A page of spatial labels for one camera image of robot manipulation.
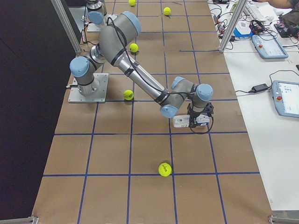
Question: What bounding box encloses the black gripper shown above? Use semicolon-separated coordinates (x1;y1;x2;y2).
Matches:
187;102;214;128

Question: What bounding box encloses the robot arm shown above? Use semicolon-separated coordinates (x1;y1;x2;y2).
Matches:
70;11;214;128
86;0;107;28

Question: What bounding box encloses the tennis ball right foreground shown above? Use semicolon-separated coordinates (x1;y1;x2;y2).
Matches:
158;162;172;177

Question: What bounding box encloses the tennis ball near base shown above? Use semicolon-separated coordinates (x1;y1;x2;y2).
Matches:
123;90;134;101
129;43;139;53

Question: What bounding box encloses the tennis ball front centre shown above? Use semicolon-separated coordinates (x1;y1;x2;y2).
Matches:
163;7;171;16

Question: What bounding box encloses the tennis ball far left side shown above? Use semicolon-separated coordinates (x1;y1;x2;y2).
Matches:
128;0;136;7

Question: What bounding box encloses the black power adapter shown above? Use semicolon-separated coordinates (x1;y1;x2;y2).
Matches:
250;84;269;93

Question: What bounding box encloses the teach pendant near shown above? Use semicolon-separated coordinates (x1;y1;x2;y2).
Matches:
271;80;299;118

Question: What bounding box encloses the teach pendant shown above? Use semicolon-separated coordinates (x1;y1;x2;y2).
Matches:
271;80;299;118
251;35;288;59

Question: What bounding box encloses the teach pendant far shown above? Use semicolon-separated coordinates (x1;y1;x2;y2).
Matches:
251;35;288;59

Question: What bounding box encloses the blue white box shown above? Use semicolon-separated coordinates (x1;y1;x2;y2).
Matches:
234;21;253;37

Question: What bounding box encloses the brown paper table mat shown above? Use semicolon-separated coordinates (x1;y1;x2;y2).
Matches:
32;0;271;224

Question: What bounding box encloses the white keyboard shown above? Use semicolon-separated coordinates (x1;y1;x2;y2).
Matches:
243;3;266;21

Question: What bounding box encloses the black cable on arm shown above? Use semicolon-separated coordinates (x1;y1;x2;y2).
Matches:
106;17;214;135

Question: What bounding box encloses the aluminium frame post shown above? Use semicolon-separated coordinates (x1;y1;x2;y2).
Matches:
219;0;248;53

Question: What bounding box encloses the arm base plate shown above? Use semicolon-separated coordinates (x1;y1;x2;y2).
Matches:
86;14;119;33
68;73;109;103

